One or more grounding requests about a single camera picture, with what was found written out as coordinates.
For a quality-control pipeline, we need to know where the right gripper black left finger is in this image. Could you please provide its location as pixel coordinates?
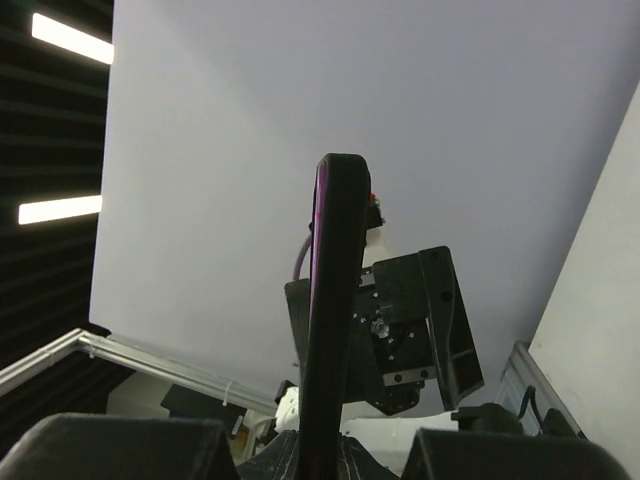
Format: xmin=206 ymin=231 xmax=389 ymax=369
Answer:
xmin=1 ymin=413 xmax=239 ymax=479

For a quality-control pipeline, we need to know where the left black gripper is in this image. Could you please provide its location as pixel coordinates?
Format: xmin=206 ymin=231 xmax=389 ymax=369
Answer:
xmin=284 ymin=246 xmax=484 ymax=415

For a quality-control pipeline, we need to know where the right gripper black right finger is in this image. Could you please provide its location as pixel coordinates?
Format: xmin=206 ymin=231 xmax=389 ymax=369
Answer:
xmin=401 ymin=429 xmax=630 ymax=480

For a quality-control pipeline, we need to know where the black phone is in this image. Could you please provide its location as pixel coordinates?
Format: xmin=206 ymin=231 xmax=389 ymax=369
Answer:
xmin=296 ymin=153 xmax=371 ymax=479

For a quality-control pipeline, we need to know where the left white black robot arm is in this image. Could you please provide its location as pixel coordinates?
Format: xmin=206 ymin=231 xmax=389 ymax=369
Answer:
xmin=239 ymin=246 xmax=484 ymax=479

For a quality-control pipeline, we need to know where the ceiling light strip lower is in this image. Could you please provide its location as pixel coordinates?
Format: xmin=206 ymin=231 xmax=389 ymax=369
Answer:
xmin=18 ymin=195 xmax=103 ymax=225

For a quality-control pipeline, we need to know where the ceiling light strip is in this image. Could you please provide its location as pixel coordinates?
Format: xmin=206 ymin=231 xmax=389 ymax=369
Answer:
xmin=31 ymin=13 xmax=115 ymax=65
xmin=18 ymin=195 xmax=103 ymax=225

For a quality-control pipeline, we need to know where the ceiling light strip upper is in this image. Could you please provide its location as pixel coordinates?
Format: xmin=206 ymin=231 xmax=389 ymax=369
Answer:
xmin=31 ymin=13 xmax=115 ymax=65

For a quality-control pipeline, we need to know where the aluminium table frame rail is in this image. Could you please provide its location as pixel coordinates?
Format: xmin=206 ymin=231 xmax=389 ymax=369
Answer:
xmin=1 ymin=328 xmax=276 ymax=416

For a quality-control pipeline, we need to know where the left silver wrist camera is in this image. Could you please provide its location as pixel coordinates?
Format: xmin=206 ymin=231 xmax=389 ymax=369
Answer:
xmin=362 ymin=192 xmax=396 ymax=271

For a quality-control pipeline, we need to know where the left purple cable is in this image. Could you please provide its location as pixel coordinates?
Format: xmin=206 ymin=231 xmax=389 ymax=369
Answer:
xmin=290 ymin=222 xmax=316 ymax=281

